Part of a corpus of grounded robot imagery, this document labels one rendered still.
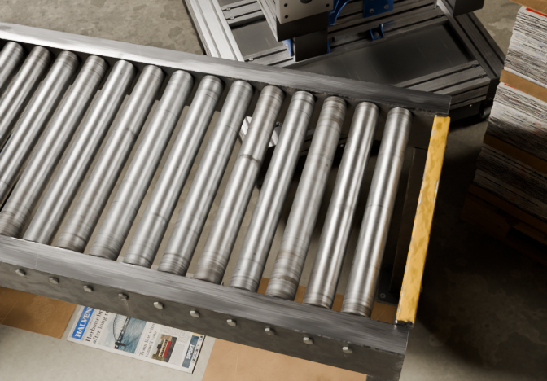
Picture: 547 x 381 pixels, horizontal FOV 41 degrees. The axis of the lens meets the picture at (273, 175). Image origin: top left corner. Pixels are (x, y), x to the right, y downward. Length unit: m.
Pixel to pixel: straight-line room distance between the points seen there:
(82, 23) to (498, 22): 1.54
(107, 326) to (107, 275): 0.86
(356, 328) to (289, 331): 0.11
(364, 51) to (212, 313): 1.34
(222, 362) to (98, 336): 0.36
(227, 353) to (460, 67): 1.10
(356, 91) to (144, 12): 1.56
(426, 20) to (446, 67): 0.21
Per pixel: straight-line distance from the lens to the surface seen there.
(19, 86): 1.62
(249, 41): 2.43
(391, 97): 1.48
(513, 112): 1.85
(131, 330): 2.13
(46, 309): 2.24
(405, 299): 1.22
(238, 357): 2.06
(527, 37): 1.69
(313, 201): 1.33
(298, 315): 1.22
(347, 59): 2.37
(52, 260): 1.34
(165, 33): 2.81
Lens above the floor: 1.91
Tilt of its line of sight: 55 degrees down
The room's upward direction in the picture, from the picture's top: 5 degrees counter-clockwise
